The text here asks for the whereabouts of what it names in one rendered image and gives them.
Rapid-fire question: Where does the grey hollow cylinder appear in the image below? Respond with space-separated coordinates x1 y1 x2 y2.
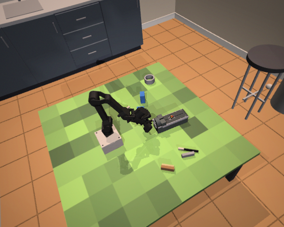
144 74 155 85

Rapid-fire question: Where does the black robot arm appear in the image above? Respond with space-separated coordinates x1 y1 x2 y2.
89 91 151 137

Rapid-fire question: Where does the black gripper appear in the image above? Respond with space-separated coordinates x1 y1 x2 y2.
136 118 152 133

